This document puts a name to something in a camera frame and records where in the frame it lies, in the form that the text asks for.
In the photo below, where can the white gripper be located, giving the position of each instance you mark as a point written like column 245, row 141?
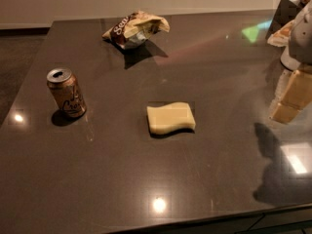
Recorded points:
column 301, row 38

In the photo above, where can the brown chip bag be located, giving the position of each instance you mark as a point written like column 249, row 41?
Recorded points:
column 134, row 29

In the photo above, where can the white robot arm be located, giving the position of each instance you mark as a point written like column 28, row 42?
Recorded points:
column 287, row 11

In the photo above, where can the orange soda can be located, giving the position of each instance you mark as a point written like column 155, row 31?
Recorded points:
column 67, row 94

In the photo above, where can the yellow sponge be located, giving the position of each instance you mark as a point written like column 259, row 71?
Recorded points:
column 169, row 118

